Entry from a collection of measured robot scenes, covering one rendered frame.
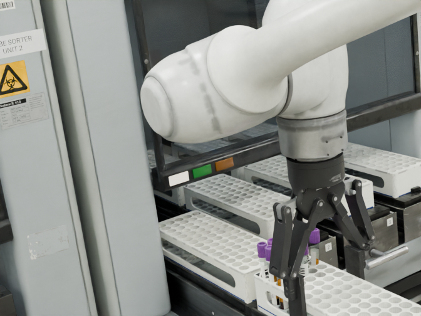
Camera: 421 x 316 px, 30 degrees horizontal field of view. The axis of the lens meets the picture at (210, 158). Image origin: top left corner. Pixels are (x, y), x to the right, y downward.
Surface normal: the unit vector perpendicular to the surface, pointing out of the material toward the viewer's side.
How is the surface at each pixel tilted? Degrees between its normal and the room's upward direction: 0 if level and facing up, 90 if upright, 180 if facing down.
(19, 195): 90
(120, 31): 90
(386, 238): 90
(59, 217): 90
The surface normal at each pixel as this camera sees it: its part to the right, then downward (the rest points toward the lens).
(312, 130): -0.06, 0.29
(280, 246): -0.84, -0.01
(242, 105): 0.26, 0.35
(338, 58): 0.65, 0.11
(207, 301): -0.83, 0.25
